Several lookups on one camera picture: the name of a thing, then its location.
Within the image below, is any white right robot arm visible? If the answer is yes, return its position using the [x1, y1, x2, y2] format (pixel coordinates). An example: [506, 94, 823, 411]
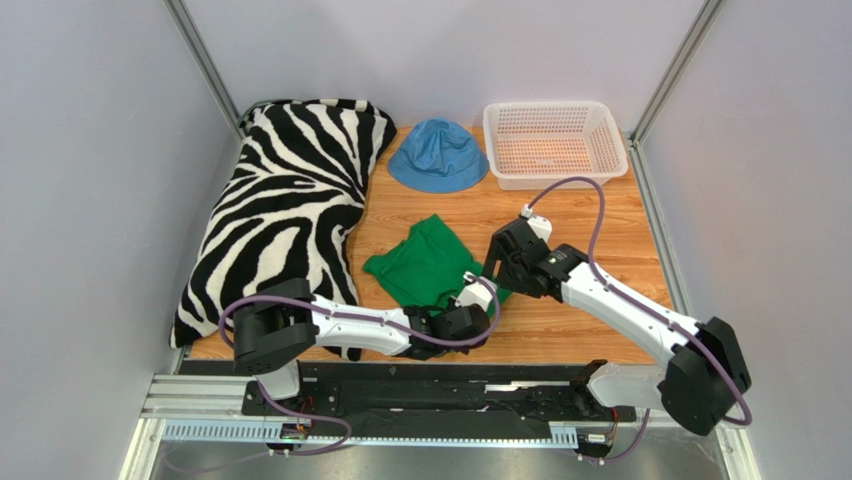
[483, 215, 752, 436]

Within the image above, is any left aluminium frame post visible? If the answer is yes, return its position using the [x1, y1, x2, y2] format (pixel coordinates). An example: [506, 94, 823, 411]
[163, 0, 245, 140]

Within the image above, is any white plastic basket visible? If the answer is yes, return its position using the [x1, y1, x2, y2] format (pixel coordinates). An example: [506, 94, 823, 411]
[483, 100, 629, 191]

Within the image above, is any right aluminium frame post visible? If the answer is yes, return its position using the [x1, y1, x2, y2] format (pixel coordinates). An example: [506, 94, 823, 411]
[630, 0, 726, 145]

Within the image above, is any zebra striped pillow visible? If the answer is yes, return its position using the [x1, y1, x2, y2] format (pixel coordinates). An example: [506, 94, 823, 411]
[168, 99, 397, 349]

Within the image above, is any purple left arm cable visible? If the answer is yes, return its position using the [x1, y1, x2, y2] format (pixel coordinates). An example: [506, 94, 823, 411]
[218, 272, 502, 457]

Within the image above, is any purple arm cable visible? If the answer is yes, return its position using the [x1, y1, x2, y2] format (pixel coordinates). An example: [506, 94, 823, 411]
[522, 176, 753, 465]
[218, 272, 502, 457]

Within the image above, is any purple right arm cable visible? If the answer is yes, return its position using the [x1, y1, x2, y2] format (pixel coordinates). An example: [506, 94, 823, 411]
[522, 176, 753, 465]

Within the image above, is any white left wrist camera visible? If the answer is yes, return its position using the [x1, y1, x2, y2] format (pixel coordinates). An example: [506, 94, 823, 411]
[454, 271, 499, 315]

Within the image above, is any blue bucket hat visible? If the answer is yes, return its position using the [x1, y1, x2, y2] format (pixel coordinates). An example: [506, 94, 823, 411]
[388, 117, 489, 194]

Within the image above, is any aluminium frame post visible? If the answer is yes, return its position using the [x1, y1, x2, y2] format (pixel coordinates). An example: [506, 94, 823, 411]
[163, 0, 245, 140]
[630, 0, 726, 145]

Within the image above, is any green t shirt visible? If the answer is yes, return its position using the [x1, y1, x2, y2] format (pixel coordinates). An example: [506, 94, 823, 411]
[363, 214, 483, 307]

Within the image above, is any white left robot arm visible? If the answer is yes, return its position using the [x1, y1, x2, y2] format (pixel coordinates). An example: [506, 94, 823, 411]
[220, 273, 500, 400]

